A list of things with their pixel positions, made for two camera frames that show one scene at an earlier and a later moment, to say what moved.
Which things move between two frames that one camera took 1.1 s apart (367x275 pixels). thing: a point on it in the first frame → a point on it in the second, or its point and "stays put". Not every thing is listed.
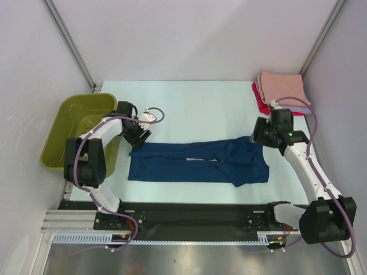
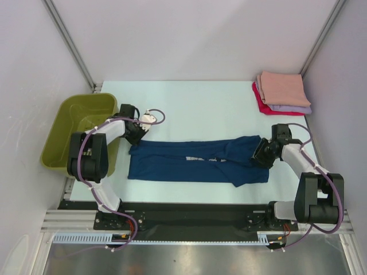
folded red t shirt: x=263 y=107 stays put
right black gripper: x=260 y=124 → x=258 y=153
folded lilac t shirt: x=301 y=109 stays put
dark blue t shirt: x=233 y=161 stays put
